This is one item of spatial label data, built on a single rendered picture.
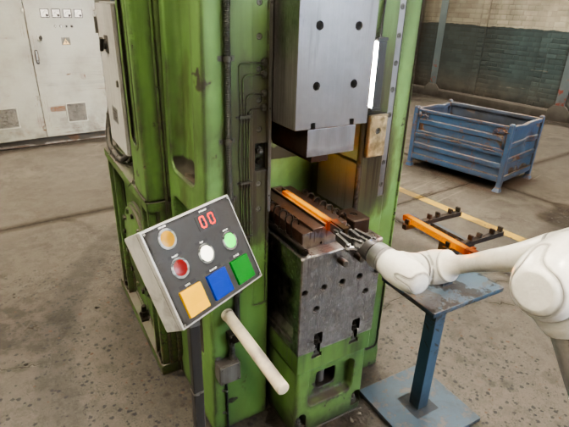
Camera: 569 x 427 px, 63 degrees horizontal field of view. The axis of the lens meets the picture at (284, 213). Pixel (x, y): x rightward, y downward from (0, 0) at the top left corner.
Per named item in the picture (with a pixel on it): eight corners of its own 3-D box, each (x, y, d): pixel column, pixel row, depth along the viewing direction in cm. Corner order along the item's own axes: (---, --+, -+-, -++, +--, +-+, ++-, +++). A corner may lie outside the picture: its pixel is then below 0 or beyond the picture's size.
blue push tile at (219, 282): (235, 289, 135) (224, 266, 134) (217, 301, 129) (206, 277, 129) (231, 290, 136) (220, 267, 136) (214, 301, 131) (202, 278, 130)
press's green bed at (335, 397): (360, 407, 220) (371, 328, 201) (293, 440, 202) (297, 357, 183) (299, 340, 263) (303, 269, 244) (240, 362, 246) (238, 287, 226)
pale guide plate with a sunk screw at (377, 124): (383, 155, 190) (389, 113, 183) (367, 158, 186) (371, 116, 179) (380, 153, 192) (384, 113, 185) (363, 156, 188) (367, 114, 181)
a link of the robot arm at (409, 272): (370, 277, 147) (400, 274, 154) (405, 302, 135) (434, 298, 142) (379, 246, 144) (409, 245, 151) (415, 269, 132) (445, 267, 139)
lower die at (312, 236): (345, 238, 180) (346, 219, 176) (301, 250, 171) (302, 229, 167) (290, 201, 213) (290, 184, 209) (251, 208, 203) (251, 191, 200)
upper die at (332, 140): (353, 150, 165) (356, 124, 161) (306, 158, 156) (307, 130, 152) (293, 124, 198) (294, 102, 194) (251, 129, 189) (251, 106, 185)
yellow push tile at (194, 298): (211, 305, 127) (200, 280, 126) (191, 318, 121) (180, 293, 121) (207, 306, 128) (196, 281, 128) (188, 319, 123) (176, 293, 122)
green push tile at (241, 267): (256, 274, 142) (246, 252, 142) (240, 285, 137) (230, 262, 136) (252, 275, 143) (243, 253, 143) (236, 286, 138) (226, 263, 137)
